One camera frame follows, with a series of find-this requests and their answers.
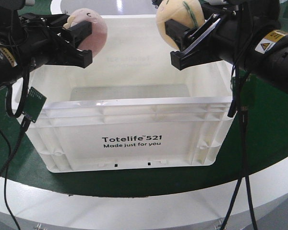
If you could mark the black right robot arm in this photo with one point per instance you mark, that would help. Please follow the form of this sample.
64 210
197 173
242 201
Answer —
269 59

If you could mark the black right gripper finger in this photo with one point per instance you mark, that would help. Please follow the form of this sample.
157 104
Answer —
201 54
186 38

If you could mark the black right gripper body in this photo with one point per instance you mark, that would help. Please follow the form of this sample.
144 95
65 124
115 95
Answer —
242 24

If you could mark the pink plush toy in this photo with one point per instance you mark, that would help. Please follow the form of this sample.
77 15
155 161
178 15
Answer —
97 39

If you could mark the right green circuit board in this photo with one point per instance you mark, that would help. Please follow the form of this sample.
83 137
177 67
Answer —
248 92

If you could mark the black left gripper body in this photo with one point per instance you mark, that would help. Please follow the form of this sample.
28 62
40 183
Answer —
27 38

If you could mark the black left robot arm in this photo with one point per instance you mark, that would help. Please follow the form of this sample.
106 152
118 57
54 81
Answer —
10 74

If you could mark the green circuit board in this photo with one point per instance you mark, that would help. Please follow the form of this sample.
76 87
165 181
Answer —
33 104
248 92

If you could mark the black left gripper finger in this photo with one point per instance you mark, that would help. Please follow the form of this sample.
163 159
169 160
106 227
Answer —
77 33
63 53

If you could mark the black machinery in background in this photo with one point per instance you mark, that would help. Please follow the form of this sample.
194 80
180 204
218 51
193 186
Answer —
156 3

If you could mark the white plastic Totelife crate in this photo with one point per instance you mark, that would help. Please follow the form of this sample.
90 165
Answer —
131 108

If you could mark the yellow plush toy green stripe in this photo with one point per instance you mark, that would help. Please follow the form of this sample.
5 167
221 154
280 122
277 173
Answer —
187 12

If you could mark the left green circuit board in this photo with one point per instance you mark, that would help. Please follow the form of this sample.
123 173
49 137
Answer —
33 104

